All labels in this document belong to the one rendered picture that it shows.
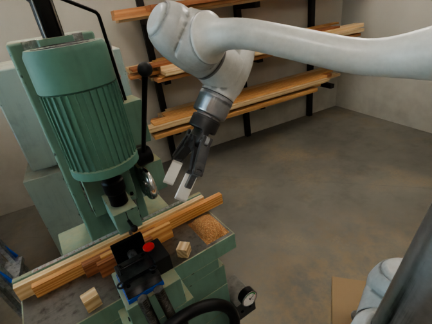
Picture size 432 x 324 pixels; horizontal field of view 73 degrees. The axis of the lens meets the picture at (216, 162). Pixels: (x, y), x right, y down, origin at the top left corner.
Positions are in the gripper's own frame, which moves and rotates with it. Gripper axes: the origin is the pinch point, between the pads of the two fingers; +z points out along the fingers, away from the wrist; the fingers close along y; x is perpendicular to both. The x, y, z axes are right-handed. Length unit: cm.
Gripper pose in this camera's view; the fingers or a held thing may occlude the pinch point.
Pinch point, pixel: (175, 187)
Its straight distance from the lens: 77.6
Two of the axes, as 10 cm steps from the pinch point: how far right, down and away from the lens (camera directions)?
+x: -8.3, -3.6, -4.3
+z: -4.2, 9.1, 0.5
